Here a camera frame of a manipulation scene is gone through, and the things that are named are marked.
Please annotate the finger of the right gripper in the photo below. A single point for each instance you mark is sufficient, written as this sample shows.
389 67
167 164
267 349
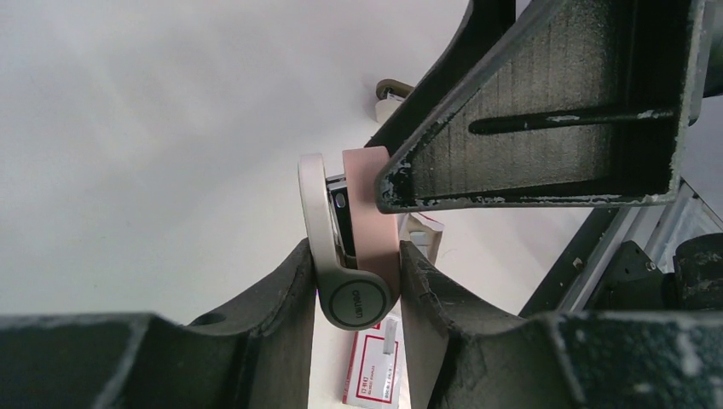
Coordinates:
579 104
482 25

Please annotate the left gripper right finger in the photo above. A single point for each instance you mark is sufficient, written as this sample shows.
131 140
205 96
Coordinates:
464 352

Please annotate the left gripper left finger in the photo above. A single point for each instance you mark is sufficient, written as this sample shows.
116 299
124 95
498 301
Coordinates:
254 351

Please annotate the red white staple box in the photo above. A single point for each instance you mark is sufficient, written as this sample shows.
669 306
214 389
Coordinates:
374 374

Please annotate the staple box tray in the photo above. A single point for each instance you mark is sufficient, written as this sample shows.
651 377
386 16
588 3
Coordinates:
423 231

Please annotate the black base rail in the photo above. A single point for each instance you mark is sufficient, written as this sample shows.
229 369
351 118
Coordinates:
623 259

